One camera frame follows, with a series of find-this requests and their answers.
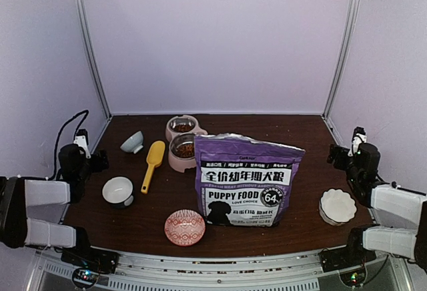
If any aluminium frame post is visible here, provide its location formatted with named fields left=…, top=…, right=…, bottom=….
left=322, top=0, right=360, bottom=120
left=75, top=0, right=112, bottom=119

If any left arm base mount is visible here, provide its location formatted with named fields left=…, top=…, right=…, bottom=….
left=59, top=248, right=119, bottom=290

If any right aluminium frame post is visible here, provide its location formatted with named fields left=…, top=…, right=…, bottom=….
left=322, top=0, right=360, bottom=120

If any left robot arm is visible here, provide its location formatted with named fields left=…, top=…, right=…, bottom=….
left=1, top=143, right=109, bottom=267

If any yellow plastic scoop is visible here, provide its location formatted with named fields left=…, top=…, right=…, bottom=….
left=141, top=140, right=165, bottom=194

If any white scalloped ceramic bowl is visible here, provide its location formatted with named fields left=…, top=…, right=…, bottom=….
left=319, top=189, right=357, bottom=226

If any black white ceramic bowl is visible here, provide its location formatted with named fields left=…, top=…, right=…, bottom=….
left=102, top=176, right=134, bottom=210

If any pink double pet feeder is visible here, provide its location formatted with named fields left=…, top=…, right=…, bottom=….
left=165, top=115, right=207, bottom=173

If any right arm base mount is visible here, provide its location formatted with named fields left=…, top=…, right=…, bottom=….
left=318, top=246, right=376, bottom=288

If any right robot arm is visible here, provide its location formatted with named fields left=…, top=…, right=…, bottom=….
left=324, top=143, right=426, bottom=270

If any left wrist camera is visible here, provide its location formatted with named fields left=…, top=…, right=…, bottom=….
left=73, top=129, right=91, bottom=159

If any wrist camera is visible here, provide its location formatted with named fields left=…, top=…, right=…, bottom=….
left=348, top=127, right=367, bottom=157
left=73, top=129, right=91, bottom=159

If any brown kibble pet food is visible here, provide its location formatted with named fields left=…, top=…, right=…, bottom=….
left=172, top=124, right=194, bottom=159

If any left aluminium frame post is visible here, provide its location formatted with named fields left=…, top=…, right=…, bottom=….
left=75, top=0, right=112, bottom=119

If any light blue ceramic bowl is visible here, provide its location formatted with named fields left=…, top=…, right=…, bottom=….
left=120, top=131, right=144, bottom=154

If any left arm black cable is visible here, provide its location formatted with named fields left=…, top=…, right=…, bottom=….
left=49, top=109, right=90, bottom=182

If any purple puppy food bag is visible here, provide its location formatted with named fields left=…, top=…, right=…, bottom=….
left=194, top=133, right=305, bottom=227

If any front aluminium rail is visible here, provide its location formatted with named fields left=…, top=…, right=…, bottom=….
left=33, top=249, right=401, bottom=291

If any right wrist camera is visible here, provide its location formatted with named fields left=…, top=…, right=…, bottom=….
left=348, top=127, right=367, bottom=157

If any red patterned ceramic dish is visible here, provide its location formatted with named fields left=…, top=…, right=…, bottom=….
left=164, top=209, right=205, bottom=247

